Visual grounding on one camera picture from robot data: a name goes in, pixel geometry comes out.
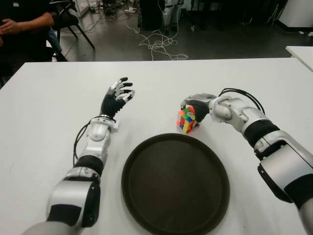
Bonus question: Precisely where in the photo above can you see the black box cabinet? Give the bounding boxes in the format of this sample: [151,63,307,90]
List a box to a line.
[139,0,164,31]

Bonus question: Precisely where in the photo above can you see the seated person in black shirt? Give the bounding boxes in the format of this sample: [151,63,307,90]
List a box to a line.
[0,0,68,84]

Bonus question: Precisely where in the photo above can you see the white cabinet with black base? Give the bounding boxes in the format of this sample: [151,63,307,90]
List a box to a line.
[278,0,313,32]

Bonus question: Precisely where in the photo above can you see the black chair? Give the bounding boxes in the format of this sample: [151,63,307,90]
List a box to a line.
[48,0,95,62]

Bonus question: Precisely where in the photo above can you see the dark brown round plate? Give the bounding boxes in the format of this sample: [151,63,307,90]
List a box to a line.
[121,133,231,235]

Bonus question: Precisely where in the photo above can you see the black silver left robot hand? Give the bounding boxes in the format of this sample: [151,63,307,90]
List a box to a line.
[101,77,136,120]

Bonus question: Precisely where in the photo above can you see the white framed glass case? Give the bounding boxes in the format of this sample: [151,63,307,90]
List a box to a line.
[73,0,90,18]

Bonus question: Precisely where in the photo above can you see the tangled white floor cable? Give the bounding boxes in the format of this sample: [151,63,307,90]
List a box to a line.
[126,22,189,61]

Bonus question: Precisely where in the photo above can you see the multicoloured Rubik's cube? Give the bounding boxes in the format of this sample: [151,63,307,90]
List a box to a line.
[176,104,197,135]

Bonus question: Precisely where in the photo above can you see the white side table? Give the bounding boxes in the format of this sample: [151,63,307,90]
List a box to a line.
[285,46,313,74]

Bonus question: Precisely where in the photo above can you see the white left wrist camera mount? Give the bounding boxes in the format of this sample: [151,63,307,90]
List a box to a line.
[111,119,122,133]

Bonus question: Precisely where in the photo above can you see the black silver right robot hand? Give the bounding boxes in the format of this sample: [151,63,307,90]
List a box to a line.
[180,93,217,129]

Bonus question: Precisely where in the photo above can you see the white humanoid robot legs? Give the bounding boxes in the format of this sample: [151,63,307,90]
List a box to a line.
[162,0,183,32]

